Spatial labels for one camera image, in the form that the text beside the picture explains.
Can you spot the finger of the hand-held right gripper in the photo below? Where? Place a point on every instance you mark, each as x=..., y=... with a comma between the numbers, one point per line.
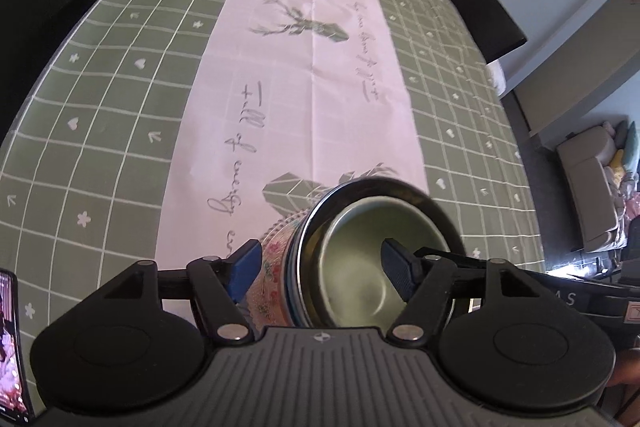
x=460, y=259

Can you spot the smartphone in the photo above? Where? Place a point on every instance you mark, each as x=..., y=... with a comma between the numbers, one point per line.
x=12, y=347

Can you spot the beige sofa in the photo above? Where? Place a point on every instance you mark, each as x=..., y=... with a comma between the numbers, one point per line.
x=585, y=187

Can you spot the white door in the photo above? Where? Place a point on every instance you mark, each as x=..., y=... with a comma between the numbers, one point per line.
x=590, y=72

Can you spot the green checked tablecloth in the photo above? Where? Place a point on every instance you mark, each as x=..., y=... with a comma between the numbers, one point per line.
x=150, y=82

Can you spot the yellow cushion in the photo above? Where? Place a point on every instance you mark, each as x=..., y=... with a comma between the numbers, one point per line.
x=617, y=162

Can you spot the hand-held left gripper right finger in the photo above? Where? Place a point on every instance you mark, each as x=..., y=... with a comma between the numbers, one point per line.
x=400, y=268

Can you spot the white towel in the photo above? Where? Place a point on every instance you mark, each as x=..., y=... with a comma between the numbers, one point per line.
x=496, y=79

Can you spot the green ceramic bowl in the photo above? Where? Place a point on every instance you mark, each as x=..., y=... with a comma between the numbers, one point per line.
x=360, y=247

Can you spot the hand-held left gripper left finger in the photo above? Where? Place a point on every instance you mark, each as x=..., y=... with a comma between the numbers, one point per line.
x=245, y=268

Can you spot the blue steel bowl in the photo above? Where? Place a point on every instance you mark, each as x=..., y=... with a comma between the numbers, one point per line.
x=306, y=252

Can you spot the large clear glass plate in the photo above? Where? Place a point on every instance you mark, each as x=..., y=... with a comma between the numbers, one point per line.
x=272, y=279

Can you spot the grey blue cushion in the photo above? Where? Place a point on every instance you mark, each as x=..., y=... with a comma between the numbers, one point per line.
x=631, y=134

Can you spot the person's right forearm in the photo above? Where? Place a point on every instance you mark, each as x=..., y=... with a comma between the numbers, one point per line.
x=627, y=369

